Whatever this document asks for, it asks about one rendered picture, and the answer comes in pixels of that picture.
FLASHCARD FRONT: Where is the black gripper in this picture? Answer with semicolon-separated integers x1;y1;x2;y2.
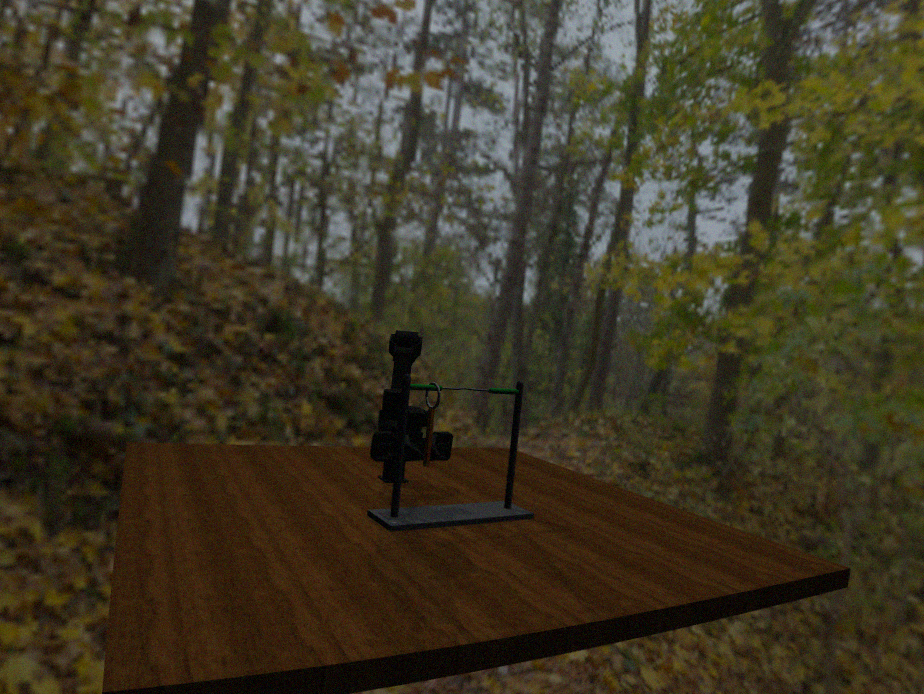
371;428;453;462

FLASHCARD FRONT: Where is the orange handle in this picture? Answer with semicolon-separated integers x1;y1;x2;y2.
423;382;441;466

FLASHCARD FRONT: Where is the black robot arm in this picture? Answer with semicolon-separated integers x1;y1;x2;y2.
378;330;428;483

